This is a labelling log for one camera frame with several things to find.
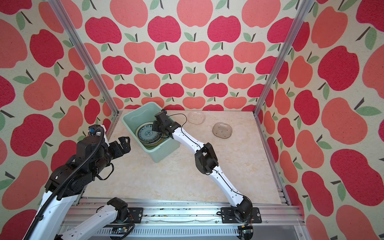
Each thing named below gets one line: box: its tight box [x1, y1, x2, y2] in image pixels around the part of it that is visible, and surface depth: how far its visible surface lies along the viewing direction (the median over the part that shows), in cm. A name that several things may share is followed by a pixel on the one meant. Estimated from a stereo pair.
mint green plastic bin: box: [121, 102, 181, 163], surface depth 100 cm
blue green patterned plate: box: [137, 124, 161, 143], surface depth 103 cm
